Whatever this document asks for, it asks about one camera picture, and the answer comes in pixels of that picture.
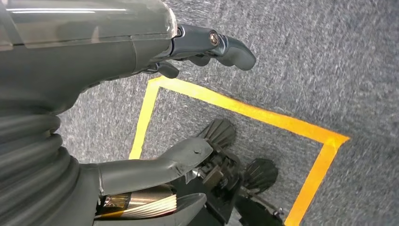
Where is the yellow floor tape square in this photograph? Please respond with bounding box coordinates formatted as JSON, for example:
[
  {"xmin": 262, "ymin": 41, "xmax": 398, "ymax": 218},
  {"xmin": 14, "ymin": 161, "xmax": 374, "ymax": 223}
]
[{"xmin": 128, "ymin": 75, "xmax": 351, "ymax": 226}]

